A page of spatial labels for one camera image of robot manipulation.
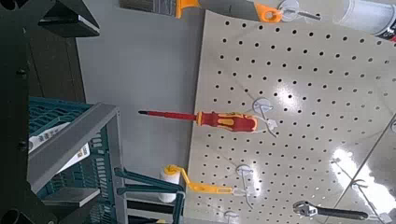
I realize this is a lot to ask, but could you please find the gray partition panel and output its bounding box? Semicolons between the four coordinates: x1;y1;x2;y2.
76;0;206;180

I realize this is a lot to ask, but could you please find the metal wire pegboard hook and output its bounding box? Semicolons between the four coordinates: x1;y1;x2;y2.
350;178;394;224

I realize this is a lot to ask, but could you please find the beige perforated pegboard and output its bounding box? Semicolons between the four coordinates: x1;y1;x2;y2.
183;8;396;224

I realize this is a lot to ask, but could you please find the yellow handled putty scraper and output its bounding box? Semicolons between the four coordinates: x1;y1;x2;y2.
119;0;283;23

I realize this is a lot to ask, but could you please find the red yellow screwdriver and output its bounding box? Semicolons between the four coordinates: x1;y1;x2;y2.
137;109;260;133

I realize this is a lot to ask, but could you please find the teal crate with gray rim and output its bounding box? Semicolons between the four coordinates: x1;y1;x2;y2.
27;96;129;224

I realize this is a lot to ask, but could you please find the red white sealant tube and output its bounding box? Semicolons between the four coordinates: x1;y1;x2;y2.
337;0;396;43

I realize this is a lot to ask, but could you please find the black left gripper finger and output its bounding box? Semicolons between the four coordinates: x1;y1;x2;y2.
40;186;101;224
37;0;101;39

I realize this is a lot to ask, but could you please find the white printed tool package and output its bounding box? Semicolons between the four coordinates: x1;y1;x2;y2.
28;121;92;174

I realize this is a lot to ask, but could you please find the black handled adjustable wrench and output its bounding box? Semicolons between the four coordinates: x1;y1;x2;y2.
292;200;370;221

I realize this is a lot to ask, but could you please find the yellow handled white paint roller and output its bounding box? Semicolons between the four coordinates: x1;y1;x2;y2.
158;163;234;203

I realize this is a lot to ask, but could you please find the white round pegboard hook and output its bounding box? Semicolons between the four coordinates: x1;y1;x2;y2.
277;0;321;22
251;97;279;138
234;163;260;208
223;210;239;224

